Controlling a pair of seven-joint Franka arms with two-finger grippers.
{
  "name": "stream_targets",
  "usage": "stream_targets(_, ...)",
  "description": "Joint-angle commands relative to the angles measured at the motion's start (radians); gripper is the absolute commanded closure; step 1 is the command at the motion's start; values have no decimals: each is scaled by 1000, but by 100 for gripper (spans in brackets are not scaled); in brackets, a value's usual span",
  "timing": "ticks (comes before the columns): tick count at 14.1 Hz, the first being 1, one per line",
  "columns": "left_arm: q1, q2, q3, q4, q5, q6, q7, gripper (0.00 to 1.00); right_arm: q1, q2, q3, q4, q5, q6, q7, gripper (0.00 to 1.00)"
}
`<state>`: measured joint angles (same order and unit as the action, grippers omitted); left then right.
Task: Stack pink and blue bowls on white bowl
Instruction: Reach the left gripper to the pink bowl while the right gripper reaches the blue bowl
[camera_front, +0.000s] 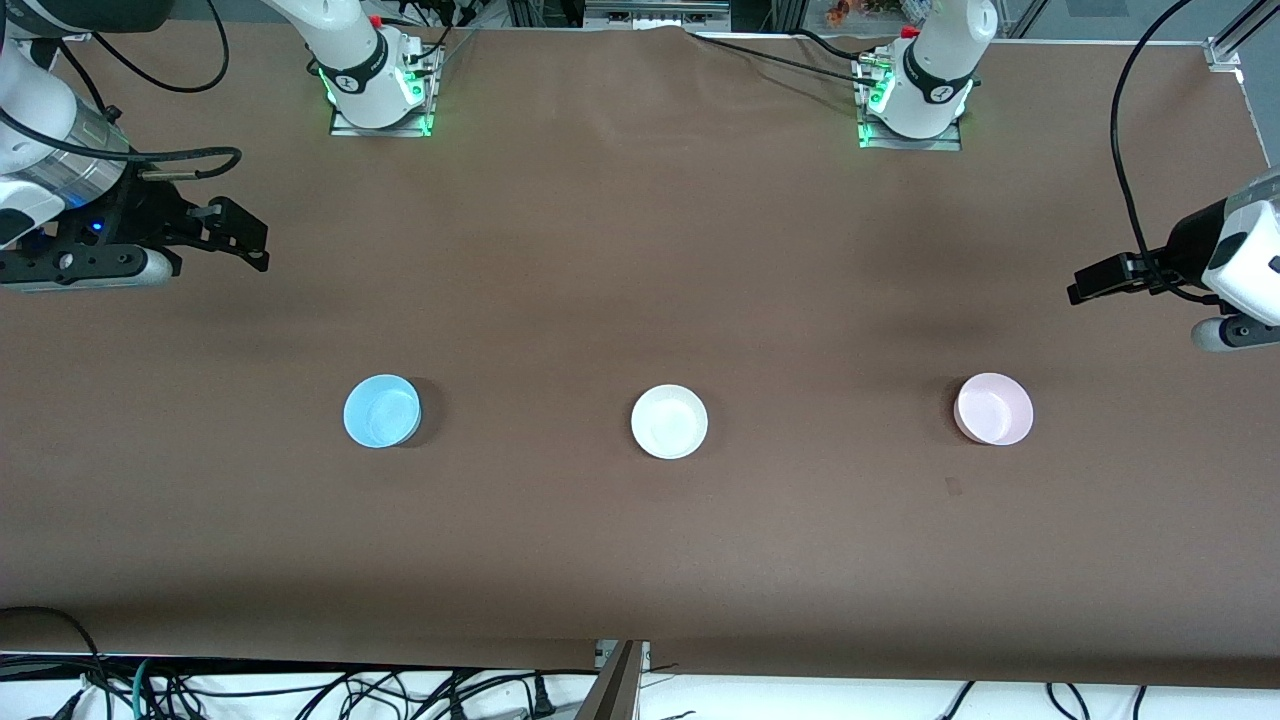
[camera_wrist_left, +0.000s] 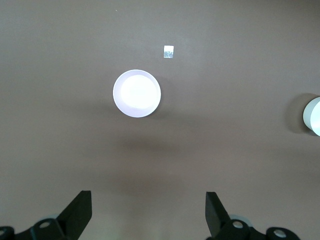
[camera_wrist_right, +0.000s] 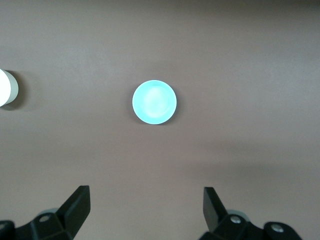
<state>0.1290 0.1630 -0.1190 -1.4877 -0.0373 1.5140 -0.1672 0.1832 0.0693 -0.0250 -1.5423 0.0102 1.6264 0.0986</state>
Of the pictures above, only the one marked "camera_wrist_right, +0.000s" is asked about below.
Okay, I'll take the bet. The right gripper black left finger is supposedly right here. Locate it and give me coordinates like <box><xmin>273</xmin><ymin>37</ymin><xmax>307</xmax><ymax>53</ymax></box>
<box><xmin>0</xmin><ymin>185</ymin><xmax>91</xmax><ymax>240</ymax></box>

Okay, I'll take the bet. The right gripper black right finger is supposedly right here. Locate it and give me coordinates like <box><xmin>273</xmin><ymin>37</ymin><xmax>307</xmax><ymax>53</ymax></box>
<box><xmin>201</xmin><ymin>186</ymin><xmax>305</xmax><ymax>240</ymax></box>

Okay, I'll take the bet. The light blue bowl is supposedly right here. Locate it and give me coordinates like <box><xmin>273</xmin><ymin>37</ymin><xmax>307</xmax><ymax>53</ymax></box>
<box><xmin>131</xmin><ymin>79</ymin><xmax>178</xmax><ymax>125</ymax></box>

